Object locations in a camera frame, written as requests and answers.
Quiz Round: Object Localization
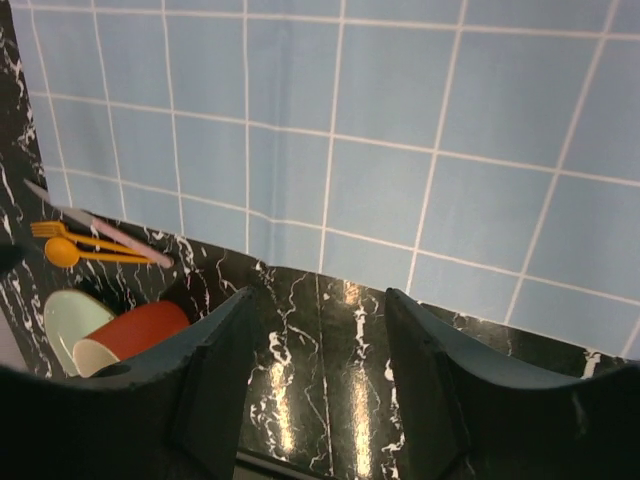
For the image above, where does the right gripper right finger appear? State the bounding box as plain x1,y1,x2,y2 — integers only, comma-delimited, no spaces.
385,289,639,479

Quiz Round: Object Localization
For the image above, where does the pink handled knife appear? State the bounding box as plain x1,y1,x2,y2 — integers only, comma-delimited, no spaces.
22,178,175,269

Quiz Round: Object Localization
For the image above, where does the orange mug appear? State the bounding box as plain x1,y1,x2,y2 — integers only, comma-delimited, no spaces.
72,300,190,378

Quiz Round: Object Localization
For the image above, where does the green floral plate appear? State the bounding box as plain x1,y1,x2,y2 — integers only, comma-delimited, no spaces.
43,289,115,377

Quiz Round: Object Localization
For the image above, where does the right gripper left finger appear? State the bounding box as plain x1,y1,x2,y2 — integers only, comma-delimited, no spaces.
1,287,258,479

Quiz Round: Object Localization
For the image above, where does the orange plastic spoon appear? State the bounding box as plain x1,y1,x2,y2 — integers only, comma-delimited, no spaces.
44,237,152,268

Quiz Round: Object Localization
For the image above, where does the orange plastic fork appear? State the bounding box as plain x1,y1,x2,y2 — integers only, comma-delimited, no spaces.
30,221,139,256

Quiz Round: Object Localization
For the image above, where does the blue checked placemat cloth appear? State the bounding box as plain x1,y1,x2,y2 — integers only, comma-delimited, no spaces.
10,1,639,359

